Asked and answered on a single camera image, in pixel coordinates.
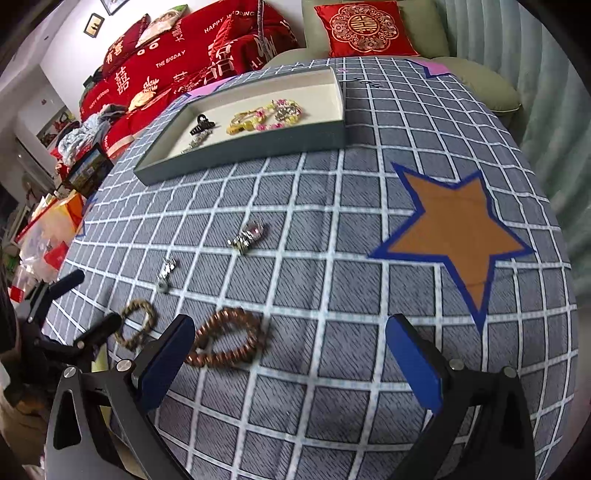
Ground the red printed sofa blanket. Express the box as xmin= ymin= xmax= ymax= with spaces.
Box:
xmin=78 ymin=0 xmax=301 ymax=153

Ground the shallow grey cardboard tray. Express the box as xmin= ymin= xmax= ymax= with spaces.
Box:
xmin=133 ymin=67 xmax=348 ymax=185

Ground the dark photo print box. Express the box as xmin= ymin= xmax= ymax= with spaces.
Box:
xmin=62 ymin=145 xmax=114 ymax=195

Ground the red sofa pillow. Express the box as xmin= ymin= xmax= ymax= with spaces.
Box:
xmin=100 ymin=14 xmax=152 ymax=77

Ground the clear plastic bag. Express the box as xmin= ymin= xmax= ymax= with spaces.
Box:
xmin=18 ymin=194 xmax=86 ymax=282

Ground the colourful bead bracelet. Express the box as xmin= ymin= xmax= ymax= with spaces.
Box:
xmin=252 ymin=98 xmax=303 ymax=131

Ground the silver pearl brooch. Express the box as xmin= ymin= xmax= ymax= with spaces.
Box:
xmin=156 ymin=257 xmax=177 ymax=294

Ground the long silver hair barrette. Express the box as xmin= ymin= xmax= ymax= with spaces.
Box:
xmin=181 ymin=130 xmax=213 ymax=153

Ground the yellow hair tie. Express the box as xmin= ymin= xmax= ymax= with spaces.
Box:
xmin=225 ymin=108 xmax=264 ymax=136

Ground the black hair claw clip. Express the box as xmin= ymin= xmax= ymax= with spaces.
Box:
xmin=188 ymin=114 xmax=217 ymax=136

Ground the red wall painting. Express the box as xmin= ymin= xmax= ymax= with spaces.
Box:
xmin=37 ymin=106 xmax=75 ymax=148

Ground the beige plush toy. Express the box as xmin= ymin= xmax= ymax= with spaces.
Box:
xmin=128 ymin=90 xmax=158 ymax=112

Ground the gooseneck floor stand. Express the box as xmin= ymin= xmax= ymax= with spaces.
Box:
xmin=252 ymin=0 xmax=269 ymax=70

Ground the green armchair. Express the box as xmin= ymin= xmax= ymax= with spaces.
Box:
xmin=265 ymin=0 xmax=522 ymax=114

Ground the grey checked star tablecloth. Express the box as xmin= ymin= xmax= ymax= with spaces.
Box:
xmin=39 ymin=55 xmax=580 ymax=480

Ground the brown wooden bead bracelet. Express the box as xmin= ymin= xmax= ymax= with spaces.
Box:
xmin=186 ymin=307 xmax=270 ymax=368

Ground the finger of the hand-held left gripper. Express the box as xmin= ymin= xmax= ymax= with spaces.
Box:
xmin=25 ymin=270 xmax=86 ymax=324
xmin=71 ymin=313 xmax=123 ymax=352

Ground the pile of clothes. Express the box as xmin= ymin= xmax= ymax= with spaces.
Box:
xmin=58 ymin=104 xmax=127 ymax=167

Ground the pink crystal hair clip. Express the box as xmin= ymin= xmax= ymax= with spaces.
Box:
xmin=228 ymin=220 xmax=265 ymax=254

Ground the braided rope bracelet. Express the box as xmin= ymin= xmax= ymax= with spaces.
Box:
xmin=113 ymin=299 xmax=157 ymax=349

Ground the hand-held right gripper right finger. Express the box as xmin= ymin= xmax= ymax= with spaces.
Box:
xmin=385 ymin=314 xmax=536 ymax=480

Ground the photo print pillow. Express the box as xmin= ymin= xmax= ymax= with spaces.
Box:
xmin=136 ymin=4 xmax=190 ymax=47

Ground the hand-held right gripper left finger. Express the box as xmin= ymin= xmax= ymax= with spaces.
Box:
xmin=44 ymin=314 xmax=197 ymax=480

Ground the red embroidered cushion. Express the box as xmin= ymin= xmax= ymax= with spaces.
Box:
xmin=313 ymin=1 xmax=416 ymax=58

